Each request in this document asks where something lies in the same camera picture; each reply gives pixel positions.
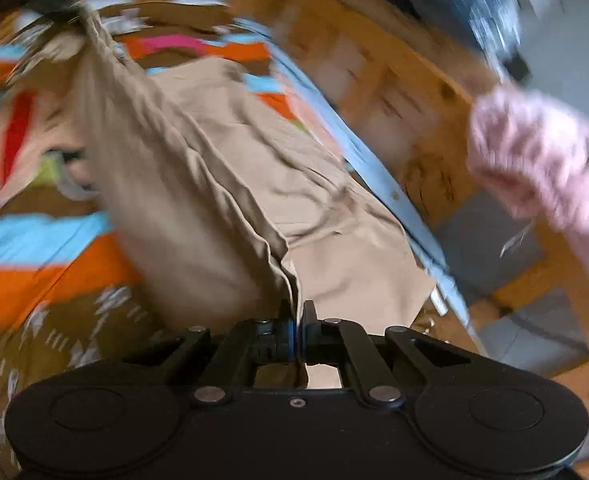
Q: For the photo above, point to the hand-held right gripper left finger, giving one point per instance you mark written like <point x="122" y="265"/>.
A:
<point x="227" y="355"/>

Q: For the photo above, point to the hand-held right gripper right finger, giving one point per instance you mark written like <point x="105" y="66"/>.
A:
<point x="359" y="360"/>

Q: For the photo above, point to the tan hooded zip jacket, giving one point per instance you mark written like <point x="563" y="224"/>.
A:
<point x="184" y="170"/>

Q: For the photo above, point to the plastic bag of clothes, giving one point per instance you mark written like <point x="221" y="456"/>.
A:
<point x="474" y="5"/>

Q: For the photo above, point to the colourful printed blanket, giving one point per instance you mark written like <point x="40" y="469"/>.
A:
<point x="49" y="265"/>

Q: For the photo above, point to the pink fleece garment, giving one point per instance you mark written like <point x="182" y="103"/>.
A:
<point x="539" y="160"/>

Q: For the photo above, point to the wooden bed frame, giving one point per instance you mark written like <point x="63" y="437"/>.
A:
<point x="374" y="90"/>

